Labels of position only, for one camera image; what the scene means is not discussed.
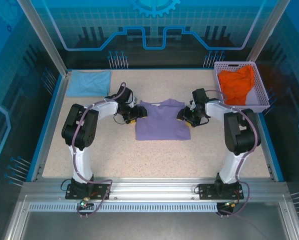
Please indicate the light blue folded t-shirt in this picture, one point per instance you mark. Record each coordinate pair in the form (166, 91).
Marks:
(89, 83)

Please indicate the orange t-shirt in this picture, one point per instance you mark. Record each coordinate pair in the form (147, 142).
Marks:
(235, 85)

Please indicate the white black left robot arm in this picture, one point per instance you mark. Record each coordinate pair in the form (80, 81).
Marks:
(89, 135)

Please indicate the aluminium frame post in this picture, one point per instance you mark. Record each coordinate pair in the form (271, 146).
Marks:
(46, 40)
(267, 32)

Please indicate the lavender plastic basket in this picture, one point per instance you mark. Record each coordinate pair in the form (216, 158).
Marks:
(239, 108)

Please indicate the small connector with green light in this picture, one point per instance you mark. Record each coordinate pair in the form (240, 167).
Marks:
(231, 204)
(84, 202)

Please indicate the aluminium front rail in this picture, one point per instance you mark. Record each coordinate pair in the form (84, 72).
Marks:
(151, 187)

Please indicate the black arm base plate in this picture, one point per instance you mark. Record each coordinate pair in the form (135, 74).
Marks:
(206, 191)
(101, 191)

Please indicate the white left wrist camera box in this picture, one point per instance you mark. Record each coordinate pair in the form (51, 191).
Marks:
(134, 100)

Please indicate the purple printed t-shirt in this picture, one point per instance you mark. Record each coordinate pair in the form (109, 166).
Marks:
(161, 122)

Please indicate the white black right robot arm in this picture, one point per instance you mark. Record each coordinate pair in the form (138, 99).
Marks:
(242, 135)

